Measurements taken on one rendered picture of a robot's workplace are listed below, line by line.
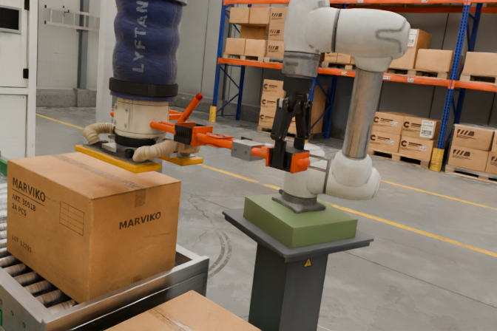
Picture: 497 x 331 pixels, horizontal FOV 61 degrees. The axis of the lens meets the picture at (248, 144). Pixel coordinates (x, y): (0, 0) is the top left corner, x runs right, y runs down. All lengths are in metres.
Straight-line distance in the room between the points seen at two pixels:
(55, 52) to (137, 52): 9.97
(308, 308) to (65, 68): 10.07
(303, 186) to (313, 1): 0.96
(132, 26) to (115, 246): 0.75
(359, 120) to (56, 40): 10.11
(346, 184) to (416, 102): 7.95
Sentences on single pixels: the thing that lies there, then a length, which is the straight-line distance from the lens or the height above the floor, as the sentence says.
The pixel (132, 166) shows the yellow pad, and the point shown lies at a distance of 1.31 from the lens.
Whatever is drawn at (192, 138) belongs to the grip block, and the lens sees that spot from 1.25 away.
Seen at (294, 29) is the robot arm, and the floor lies 1.52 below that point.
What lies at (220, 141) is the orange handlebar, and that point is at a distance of 1.19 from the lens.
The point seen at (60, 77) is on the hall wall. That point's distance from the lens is 11.41.
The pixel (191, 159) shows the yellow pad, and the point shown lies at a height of 1.09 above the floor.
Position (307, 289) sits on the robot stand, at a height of 0.48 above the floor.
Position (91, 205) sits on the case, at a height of 0.92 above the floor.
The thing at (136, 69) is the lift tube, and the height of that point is 1.37.
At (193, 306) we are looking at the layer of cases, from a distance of 1.65.
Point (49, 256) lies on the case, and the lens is 1.77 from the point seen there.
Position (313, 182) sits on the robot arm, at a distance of 1.80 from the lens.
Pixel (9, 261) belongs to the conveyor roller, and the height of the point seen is 0.54.
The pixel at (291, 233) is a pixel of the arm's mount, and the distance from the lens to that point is 1.67.
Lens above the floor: 1.41
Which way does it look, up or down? 10 degrees down
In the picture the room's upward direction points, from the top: 6 degrees clockwise
